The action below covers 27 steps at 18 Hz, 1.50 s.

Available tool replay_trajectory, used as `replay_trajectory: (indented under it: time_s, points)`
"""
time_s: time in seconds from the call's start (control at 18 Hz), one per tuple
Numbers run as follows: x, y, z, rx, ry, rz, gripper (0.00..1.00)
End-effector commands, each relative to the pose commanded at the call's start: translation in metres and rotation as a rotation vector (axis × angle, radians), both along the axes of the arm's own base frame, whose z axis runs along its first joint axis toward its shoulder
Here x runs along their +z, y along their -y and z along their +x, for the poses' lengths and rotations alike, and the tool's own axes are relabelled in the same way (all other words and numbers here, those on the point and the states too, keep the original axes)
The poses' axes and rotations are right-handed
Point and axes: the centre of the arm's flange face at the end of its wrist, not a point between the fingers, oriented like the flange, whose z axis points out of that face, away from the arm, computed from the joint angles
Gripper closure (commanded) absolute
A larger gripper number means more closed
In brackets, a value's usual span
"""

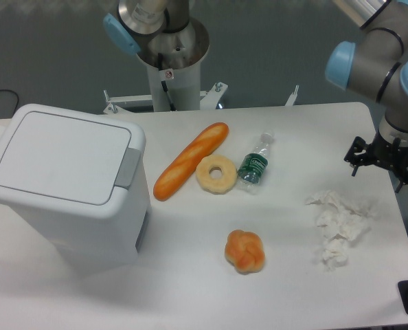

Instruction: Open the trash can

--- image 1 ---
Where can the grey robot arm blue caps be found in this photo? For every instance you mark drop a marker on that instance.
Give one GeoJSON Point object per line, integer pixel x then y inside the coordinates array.
{"type": "Point", "coordinates": [373, 69]}

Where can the pale ring donut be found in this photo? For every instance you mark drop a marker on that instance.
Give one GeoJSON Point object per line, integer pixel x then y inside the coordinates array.
{"type": "Point", "coordinates": [216, 174]}

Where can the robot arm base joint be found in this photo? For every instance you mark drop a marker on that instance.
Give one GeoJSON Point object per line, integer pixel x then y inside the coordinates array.
{"type": "Point", "coordinates": [143, 27]}

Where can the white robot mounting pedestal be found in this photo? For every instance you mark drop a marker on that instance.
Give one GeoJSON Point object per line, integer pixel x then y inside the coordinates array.
{"type": "Point", "coordinates": [173, 67]}

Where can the white lidded trash can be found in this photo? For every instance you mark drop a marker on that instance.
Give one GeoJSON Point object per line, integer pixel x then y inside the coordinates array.
{"type": "Point", "coordinates": [78, 179]}

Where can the crumpled white tissue paper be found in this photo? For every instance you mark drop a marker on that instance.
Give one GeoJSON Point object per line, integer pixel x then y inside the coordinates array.
{"type": "Point", "coordinates": [342, 223]}

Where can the knotted bread roll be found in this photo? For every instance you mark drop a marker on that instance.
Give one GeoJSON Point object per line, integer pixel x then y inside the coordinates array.
{"type": "Point", "coordinates": [244, 250]}

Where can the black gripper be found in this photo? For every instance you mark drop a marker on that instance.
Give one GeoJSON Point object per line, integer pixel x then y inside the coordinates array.
{"type": "Point", "coordinates": [388, 155]}

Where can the orange baguette bread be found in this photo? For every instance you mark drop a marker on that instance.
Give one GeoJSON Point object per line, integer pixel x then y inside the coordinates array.
{"type": "Point", "coordinates": [184, 165]}

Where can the clear bottle green label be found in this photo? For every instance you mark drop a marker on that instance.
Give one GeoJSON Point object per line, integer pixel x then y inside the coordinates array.
{"type": "Point", "coordinates": [255, 163]}

